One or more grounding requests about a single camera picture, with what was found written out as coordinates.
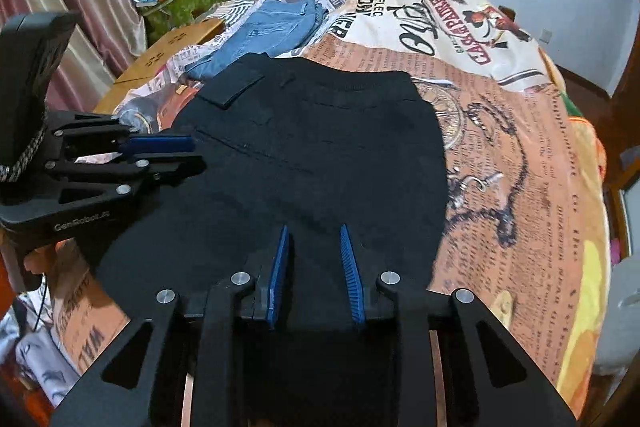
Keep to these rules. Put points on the bamboo lap desk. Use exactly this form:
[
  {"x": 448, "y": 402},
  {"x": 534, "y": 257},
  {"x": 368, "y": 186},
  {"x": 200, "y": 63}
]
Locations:
[{"x": 154, "y": 59}]

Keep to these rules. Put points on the folded blue jeans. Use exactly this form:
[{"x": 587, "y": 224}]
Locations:
[{"x": 274, "y": 28}]

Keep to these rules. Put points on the printed patchwork bedspread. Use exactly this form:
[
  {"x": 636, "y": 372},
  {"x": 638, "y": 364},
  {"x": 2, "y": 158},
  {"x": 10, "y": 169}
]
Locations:
[{"x": 525, "y": 218}]

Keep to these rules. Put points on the black pants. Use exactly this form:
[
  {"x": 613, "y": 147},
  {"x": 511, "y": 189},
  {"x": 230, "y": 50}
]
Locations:
[{"x": 297, "y": 145}]

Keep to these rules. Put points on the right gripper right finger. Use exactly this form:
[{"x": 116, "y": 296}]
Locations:
[{"x": 451, "y": 350}]

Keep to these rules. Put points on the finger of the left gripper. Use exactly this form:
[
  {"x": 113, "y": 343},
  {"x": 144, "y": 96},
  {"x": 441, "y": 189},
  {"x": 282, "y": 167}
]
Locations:
[
  {"x": 168, "y": 168},
  {"x": 156, "y": 144}
]

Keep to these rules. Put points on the white wall socket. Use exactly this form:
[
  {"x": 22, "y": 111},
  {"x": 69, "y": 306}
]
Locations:
[{"x": 545, "y": 36}]

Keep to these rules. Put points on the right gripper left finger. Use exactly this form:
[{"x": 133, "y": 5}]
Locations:
[{"x": 140, "y": 377}]

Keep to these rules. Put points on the green storage bag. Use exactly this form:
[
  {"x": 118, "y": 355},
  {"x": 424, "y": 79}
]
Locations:
[{"x": 169, "y": 14}]

